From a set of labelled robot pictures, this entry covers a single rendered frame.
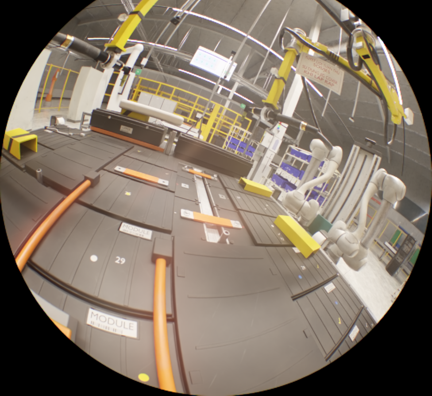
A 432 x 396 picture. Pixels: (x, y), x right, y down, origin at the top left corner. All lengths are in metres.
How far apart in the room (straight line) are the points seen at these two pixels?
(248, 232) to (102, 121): 0.79
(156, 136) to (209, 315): 0.68
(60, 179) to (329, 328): 0.57
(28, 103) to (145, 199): 4.59
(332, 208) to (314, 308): 1.39
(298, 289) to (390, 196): 1.03
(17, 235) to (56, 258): 0.07
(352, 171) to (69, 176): 1.83
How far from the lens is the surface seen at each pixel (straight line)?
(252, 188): 0.64
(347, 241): 1.06
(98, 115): 0.83
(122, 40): 0.77
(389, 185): 1.24
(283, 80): 0.99
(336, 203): 1.64
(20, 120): 4.71
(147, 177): 0.38
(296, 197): 1.17
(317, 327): 0.31
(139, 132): 0.73
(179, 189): 0.41
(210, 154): 0.73
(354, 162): 1.65
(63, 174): 0.36
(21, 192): 0.33
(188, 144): 0.70
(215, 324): 0.19
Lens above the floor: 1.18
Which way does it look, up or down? 18 degrees down
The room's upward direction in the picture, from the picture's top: 24 degrees clockwise
